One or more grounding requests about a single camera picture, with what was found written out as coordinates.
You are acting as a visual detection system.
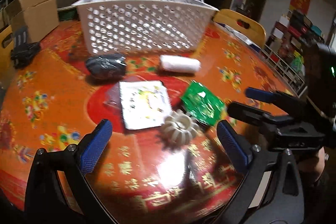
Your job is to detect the white ribbed round object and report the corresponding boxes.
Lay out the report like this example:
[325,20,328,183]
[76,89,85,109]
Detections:
[160,109,200,147]

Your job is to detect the white towel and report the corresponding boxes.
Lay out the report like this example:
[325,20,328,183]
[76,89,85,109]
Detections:
[159,55,201,74]

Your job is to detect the white cartoon tissue packet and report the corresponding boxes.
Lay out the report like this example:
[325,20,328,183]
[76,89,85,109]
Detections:
[120,81,172,130]

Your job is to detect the person's right hand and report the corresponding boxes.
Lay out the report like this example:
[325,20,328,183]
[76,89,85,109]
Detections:
[298,147,325,182]

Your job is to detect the shelf with boxes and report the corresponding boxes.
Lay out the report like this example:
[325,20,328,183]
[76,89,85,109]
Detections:
[261,10,327,96]

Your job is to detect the green snack packet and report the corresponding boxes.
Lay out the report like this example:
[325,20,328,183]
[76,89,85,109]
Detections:
[181,81,226,126]

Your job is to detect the wooden chair back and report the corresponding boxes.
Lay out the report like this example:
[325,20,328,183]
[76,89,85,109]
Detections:
[213,9,266,48]

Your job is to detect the wooden chair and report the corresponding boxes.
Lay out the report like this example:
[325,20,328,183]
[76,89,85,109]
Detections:
[0,25,15,89]
[213,9,266,48]

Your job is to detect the red floral tablecloth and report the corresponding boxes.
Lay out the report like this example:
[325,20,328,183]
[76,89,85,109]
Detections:
[0,19,299,224]

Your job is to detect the black plastic-wrapped bundle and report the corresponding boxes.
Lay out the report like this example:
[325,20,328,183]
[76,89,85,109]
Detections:
[85,53,127,80]

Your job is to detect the left wooden chair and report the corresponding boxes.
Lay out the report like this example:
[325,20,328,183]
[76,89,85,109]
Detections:
[0,25,15,89]

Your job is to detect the white perforated plastic basket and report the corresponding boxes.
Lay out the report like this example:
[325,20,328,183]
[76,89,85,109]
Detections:
[73,0,218,55]

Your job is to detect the brown cardboard box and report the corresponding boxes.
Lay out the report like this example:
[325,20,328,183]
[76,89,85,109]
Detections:
[5,0,59,43]

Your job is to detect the black mount device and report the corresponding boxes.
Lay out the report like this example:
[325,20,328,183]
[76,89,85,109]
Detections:
[10,26,41,69]

